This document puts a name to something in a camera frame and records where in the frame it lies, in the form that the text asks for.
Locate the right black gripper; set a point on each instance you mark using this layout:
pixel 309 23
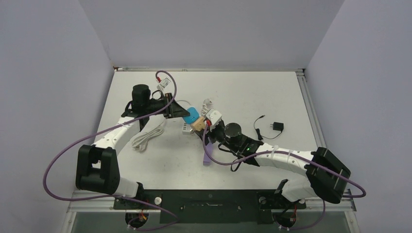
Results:
pixel 211 134

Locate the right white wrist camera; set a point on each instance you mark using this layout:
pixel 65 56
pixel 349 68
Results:
pixel 213 117

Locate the aluminium frame rail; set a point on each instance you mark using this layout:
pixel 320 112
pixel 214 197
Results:
pixel 317 128

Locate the blue plug cube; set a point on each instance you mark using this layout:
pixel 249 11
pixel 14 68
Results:
pixel 193 115

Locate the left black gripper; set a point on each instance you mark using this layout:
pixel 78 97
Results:
pixel 177 110

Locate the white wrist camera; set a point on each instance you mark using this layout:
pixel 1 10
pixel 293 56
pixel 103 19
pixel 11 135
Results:
pixel 213 117
pixel 162 83

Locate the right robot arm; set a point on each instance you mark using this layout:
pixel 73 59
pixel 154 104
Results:
pixel 290 160

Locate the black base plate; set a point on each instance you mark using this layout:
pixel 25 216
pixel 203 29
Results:
pixel 213 206

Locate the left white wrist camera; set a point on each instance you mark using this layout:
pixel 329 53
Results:
pixel 162 83

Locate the black plug with cable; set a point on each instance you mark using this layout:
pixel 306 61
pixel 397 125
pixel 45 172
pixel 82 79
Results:
pixel 276 126

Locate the white power strip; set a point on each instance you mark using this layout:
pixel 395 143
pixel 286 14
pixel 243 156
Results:
pixel 187 129

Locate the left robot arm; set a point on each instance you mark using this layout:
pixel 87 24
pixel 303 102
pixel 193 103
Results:
pixel 97 164

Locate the orange plug cube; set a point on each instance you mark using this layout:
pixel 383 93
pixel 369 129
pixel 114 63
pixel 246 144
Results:
pixel 198 124

